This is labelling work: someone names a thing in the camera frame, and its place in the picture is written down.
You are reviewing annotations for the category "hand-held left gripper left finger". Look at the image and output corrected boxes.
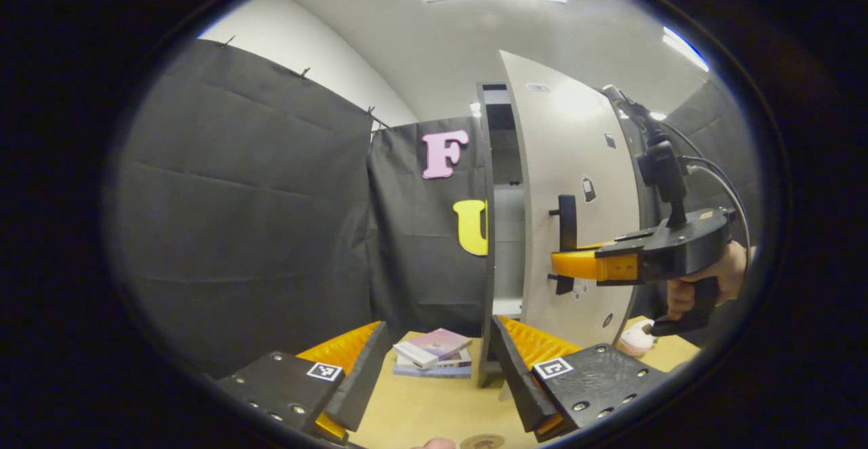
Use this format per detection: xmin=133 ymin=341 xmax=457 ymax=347
xmin=216 ymin=320 xmax=393 ymax=444

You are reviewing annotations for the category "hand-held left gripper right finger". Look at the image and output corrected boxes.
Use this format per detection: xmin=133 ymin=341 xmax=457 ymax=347
xmin=490 ymin=315 xmax=672 ymax=443

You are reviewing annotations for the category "grey cabinet door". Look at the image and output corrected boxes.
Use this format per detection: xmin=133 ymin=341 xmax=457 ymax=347
xmin=500 ymin=50 xmax=642 ymax=348

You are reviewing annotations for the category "dark grey cabinet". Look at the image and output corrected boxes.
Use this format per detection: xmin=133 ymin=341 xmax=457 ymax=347
xmin=477 ymin=83 xmax=526 ymax=387

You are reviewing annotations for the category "pink book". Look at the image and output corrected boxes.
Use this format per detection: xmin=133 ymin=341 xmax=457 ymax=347
xmin=410 ymin=328 xmax=472 ymax=362

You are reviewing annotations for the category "pink frosted donut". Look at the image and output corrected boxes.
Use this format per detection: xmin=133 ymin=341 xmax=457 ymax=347
xmin=616 ymin=319 xmax=657 ymax=358

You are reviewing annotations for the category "black backdrop cloth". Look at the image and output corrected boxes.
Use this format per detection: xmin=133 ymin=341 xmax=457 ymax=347
xmin=112 ymin=39 xmax=760 ymax=378

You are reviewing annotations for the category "black door handle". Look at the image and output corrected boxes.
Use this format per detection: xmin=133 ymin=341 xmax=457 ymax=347
xmin=548 ymin=195 xmax=578 ymax=296

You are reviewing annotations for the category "black cable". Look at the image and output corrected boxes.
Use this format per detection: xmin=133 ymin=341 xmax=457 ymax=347
xmin=682 ymin=156 xmax=752 ymax=260

